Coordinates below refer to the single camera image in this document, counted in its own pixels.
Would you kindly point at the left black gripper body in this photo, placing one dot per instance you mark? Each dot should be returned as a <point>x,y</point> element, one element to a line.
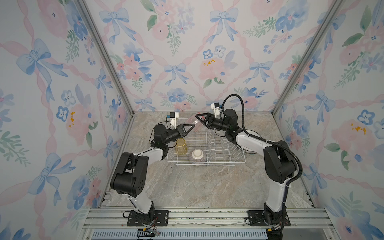
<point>172,136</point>

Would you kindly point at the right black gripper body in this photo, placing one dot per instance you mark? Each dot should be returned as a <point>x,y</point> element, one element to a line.
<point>218,125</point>

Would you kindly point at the yellow glass cup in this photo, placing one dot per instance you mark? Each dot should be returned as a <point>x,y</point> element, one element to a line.
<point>181,147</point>

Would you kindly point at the white wire dish rack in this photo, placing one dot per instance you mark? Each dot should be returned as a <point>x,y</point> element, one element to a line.
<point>218,151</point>

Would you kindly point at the pink glass cup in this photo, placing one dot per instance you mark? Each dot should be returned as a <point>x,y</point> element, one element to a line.
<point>195,121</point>

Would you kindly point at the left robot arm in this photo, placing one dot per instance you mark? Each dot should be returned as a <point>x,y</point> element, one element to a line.
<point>130,174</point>

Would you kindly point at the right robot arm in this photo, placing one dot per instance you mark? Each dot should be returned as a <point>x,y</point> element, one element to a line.
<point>280,165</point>

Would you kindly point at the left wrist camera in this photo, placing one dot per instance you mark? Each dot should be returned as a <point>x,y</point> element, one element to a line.
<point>173,119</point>

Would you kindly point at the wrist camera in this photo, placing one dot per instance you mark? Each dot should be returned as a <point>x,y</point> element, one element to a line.
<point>217,110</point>
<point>173,119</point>

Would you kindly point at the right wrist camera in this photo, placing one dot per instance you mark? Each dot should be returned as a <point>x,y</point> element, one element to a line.
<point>217,110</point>

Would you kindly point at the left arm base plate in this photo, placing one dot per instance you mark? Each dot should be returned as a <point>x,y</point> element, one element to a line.
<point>157,218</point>

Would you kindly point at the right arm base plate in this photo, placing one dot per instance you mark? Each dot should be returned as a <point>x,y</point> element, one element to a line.
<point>261,218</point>

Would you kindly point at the aluminium rail frame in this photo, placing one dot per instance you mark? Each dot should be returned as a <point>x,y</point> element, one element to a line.
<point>111,223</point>

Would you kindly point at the left aluminium corner post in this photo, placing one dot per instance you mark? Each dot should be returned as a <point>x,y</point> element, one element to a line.
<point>90,24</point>

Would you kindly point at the aluminium corner post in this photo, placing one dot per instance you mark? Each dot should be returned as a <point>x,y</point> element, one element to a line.
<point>320,33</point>
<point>90,24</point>

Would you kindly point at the right aluminium corner post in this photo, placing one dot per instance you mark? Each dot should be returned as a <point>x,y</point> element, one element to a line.
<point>320,33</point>

